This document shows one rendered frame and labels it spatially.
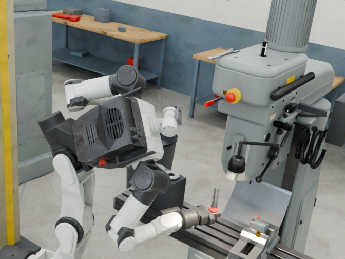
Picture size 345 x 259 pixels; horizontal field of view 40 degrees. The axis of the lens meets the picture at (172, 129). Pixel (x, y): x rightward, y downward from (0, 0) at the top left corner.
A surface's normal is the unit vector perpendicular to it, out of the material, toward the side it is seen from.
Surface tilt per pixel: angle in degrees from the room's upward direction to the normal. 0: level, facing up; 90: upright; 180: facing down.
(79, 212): 90
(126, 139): 65
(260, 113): 90
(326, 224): 0
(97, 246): 0
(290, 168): 90
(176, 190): 90
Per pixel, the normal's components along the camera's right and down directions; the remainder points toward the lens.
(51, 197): 0.10, -0.92
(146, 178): -0.44, -0.16
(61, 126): 0.31, -0.85
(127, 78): -0.18, -0.13
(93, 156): -0.67, -0.05
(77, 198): -0.38, 0.68
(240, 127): -0.56, 0.27
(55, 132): -0.29, 0.34
